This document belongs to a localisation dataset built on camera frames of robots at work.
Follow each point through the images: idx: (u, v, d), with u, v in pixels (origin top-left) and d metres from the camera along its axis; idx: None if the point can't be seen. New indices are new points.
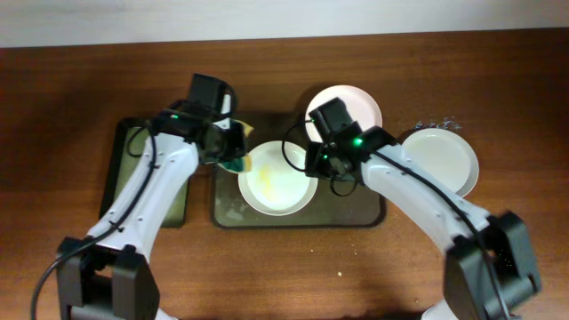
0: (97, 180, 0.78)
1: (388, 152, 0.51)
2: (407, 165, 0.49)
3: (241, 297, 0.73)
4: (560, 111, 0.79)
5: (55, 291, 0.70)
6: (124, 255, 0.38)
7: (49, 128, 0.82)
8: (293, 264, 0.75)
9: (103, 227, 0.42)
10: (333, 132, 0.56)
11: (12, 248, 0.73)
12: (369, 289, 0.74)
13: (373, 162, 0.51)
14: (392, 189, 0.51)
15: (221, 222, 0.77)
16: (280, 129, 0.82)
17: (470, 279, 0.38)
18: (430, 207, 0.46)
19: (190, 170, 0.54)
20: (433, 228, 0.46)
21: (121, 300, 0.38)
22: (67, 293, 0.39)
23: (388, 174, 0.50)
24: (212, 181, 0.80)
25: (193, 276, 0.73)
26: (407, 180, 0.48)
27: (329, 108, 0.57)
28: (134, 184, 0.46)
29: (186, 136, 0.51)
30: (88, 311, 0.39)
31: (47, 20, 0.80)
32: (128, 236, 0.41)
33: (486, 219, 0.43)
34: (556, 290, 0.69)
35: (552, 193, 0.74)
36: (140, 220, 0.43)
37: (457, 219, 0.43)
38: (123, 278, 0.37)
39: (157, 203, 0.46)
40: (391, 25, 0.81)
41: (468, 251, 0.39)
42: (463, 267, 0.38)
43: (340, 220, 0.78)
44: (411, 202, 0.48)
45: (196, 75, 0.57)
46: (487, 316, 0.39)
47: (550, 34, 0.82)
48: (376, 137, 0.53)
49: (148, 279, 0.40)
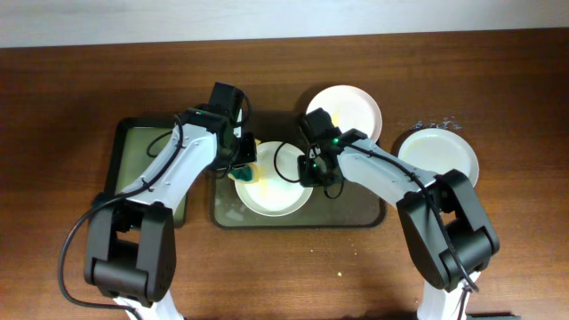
0: (93, 182, 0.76)
1: (357, 142, 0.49)
2: (372, 148, 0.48)
3: (236, 300, 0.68)
4: (555, 111, 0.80)
5: (49, 293, 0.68)
6: (156, 208, 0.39)
7: (46, 128, 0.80)
8: (293, 264, 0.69)
9: (135, 185, 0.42)
10: (316, 138, 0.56)
11: (6, 249, 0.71)
12: (370, 290, 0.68)
13: (345, 151, 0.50)
14: (360, 173, 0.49)
15: (220, 223, 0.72)
16: (281, 129, 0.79)
17: (417, 227, 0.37)
18: (388, 176, 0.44)
19: (206, 161, 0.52)
20: (390, 194, 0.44)
21: (147, 253, 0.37)
22: (96, 246, 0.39)
23: (356, 159, 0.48)
24: (210, 181, 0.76)
25: (187, 277, 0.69)
26: (371, 162, 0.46)
27: (314, 116, 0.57)
28: (158, 162, 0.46)
29: (210, 128, 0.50)
30: (112, 268, 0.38)
31: (44, 21, 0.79)
32: (158, 196, 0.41)
33: (435, 178, 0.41)
34: (561, 289, 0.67)
35: (555, 189, 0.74)
36: (169, 184, 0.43)
37: (409, 180, 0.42)
38: (152, 228, 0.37)
39: (180, 178, 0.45)
40: (390, 27, 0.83)
41: (414, 201, 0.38)
42: (412, 215, 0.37)
43: (341, 220, 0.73)
44: (373, 180, 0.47)
45: (217, 84, 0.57)
46: (444, 268, 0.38)
47: (543, 38, 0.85)
48: (352, 138, 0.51)
49: (170, 236, 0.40)
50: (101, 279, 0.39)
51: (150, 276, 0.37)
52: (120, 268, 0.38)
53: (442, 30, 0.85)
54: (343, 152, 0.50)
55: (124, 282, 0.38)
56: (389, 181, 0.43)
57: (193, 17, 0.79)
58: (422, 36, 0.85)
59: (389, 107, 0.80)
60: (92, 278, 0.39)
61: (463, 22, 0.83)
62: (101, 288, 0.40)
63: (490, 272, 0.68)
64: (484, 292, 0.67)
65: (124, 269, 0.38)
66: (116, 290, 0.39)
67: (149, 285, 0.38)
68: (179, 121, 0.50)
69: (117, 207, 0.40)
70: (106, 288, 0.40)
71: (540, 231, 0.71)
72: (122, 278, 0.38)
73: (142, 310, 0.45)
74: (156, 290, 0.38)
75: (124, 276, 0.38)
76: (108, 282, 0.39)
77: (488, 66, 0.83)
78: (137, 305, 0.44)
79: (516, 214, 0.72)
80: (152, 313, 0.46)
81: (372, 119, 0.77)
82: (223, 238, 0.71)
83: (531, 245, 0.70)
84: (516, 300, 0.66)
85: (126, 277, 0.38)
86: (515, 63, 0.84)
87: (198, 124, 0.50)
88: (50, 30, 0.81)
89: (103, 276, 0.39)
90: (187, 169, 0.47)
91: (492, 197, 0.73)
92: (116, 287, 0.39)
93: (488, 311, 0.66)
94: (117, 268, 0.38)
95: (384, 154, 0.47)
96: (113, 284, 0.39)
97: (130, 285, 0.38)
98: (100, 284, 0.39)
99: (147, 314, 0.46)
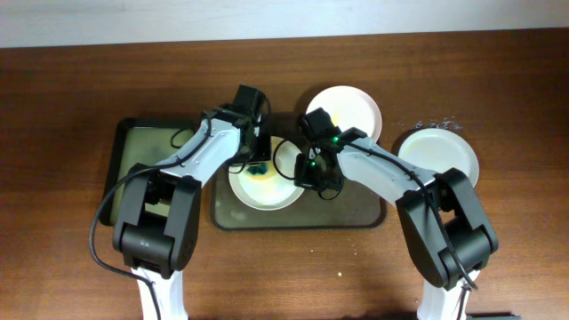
0: (96, 181, 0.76)
1: (356, 142, 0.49)
2: (371, 148, 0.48)
3: (238, 299, 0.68)
4: (555, 111, 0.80)
5: (52, 292, 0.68)
6: (186, 180, 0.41)
7: (48, 128, 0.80)
8: (294, 264, 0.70)
9: (169, 161, 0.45)
10: (316, 137, 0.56)
11: (9, 248, 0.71)
12: (370, 289, 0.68)
13: (344, 149, 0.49)
14: (361, 172, 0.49)
15: (222, 225, 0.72)
16: (283, 131, 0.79)
17: (417, 228, 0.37)
18: (386, 175, 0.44)
19: (229, 154, 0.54)
20: (390, 192, 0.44)
21: (174, 223, 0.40)
22: (128, 211, 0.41)
23: (355, 158, 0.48)
24: (211, 182, 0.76)
25: (188, 276, 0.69)
26: (370, 161, 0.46)
27: (313, 115, 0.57)
28: (189, 145, 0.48)
29: (236, 121, 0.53)
30: (140, 236, 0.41)
31: (46, 20, 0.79)
32: (188, 172, 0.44)
33: (434, 176, 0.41)
34: (560, 288, 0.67)
35: (556, 189, 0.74)
36: (198, 164, 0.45)
37: (408, 179, 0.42)
38: (182, 198, 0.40)
39: (209, 162, 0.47)
40: (390, 26, 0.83)
41: (414, 200, 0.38)
42: (411, 214, 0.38)
43: (342, 220, 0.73)
44: (372, 177, 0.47)
45: (241, 85, 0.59)
46: (443, 268, 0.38)
47: (541, 38, 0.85)
48: (352, 136, 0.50)
49: (196, 212, 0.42)
50: (128, 245, 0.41)
51: (175, 245, 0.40)
52: (148, 236, 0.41)
53: (442, 30, 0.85)
54: (341, 152, 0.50)
55: (151, 250, 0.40)
56: (388, 180, 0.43)
57: (194, 16, 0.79)
58: (422, 36, 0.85)
59: (389, 107, 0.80)
60: (119, 244, 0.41)
61: (464, 21, 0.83)
62: (127, 254, 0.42)
63: (490, 273, 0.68)
64: (484, 292, 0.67)
65: (149, 238, 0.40)
66: (141, 258, 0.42)
67: (173, 253, 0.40)
68: (207, 115, 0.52)
69: (150, 177, 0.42)
70: (132, 255, 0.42)
71: (540, 231, 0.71)
72: (148, 245, 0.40)
73: (158, 285, 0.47)
74: (180, 260, 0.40)
75: (150, 244, 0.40)
76: (135, 248, 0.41)
77: (488, 65, 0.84)
78: (155, 278, 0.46)
79: (516, 214, 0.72)
80: (166, 288, 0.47)
81: (373, 119, 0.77)
82: (224, 238, 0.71)
83: (531, 245, 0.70)
84: (516, 300, 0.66)
85: (152, 245, 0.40)
86: (516, 62, 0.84)
87: (227, 118, 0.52)
88: (51, 29, 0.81)
89: (131, 243, 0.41)
90: (214, 156, 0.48)
91: (492, 197, 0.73)
92: (142, 254, 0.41)
93: (488, 311, 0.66)
94: (145, 236, 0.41)
95: (383, 153, 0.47)
96: (140, 252, 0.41)
97: (155, 253, 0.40)
98: (126, 250, 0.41)
99: (162, 290, 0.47)
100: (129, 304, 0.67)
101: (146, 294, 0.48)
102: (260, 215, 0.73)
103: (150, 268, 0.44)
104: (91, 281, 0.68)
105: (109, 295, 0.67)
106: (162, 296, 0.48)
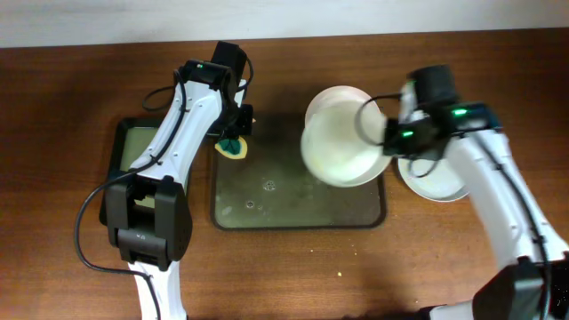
0: (96, 181, 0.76)
1: (486, 138, 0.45)
2: (501, 161, 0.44)
3: (238, 299, 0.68)
4: (554, 111, 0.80)
5: (55, 291, 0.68)
6: (167, 181, 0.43)
7: (47, 127, 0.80)
8: (294, 264, 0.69)
9: (143, 160, 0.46)
10: (434, 99, 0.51)
11: (10, 246, 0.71)
12: (371, 289, 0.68)
13: (467, 136, 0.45)
14: (468, 175, 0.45)
15: (221, 225, 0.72)
16: (281, 130, 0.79)
17: (518, 295, 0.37)
18: (508, 213, 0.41)
19: (215, 117, 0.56)
20: (499, 231, 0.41)
21: (163, 220, 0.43)
22: (115, 212, 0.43)
23: (476, 161, 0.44)
24: (210, 182, 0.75)
25: (188, 276, 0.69)
26: (498, 177, 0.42)
27: (436, 73, 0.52)
28: (165, 124, 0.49)
29: (212, 83, 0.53)
30: (133, 231, 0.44)
31: (47, 20, 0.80)
32: (166, 170, 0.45)
33: (564, 254, 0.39)
34: None
35: (556, 189, 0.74)
36: (177, 156, 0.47)
37: (532, 240, 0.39)
38: (165, 203, 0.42)
39: (188, 141, 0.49)
40: (389, 25, 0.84)
41: (534, 274, 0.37)
42: (517, 286, 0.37)
43: (342, 220, 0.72)
44: (484, 193, 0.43)
45: (220, 43, 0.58)
46: None
47: (540, 38, 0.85)
48: (476, 110, 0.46)
49: (184, 206, 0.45)
50: (125, 241, 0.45)
51: (169, 239, 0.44)
52: (142, 229, 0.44)
53: (442, 30, 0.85)
54: (467, 139, 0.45)
55: (148, 242, 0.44)
56: (507, 223, 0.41)
57: (193, 16, 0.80)
58: (422, 36, 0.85)
59: (389, 107, 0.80)
60: (116, 239, 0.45)
61: (464, 21, 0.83)
62: (124, 249, 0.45)
63: (488, 273, 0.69)
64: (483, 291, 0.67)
65: (144, 233, 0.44)
66: (137, 251, 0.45)
67: (169, 245, 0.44)
68: (180, 78, 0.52)
69: (130, 182, 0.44)
70: (127, 249, 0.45)
71: None
72: (145, 238, 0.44)
73: (156, 279, 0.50)
74: (175, 250, 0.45)
75: (145, 236, 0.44)
76: (132, 243, 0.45)
77: (489, 65, 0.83)
78: (152, 272, 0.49)
79: None
80: (164, 283, 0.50)
81: None
82: (224, 238, 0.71)
83: None
84: None
85: (148, 238, 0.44)
86: (516, 62, 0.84)
87: (203, 78, 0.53)
88: (52, 29, 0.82)
89: (127, 237, 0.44)
90: (195, 129, 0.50)
91: None
92: (139, 247, 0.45)
93: None
94: (140, 229, 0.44)
95: (516, 177, 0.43)
96: (136, 244, 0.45)
97: (151, 244, 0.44)
98: (124, 244, 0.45)
99: (160, 284, 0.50)
100: (129, 304, 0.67)
101: (145, 289, 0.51)
102: (259, 214, 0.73)
103: (147, 261, 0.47)
104: (92, 281, 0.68)
105: (110, 295, 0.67)
106: (161, 291, 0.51)
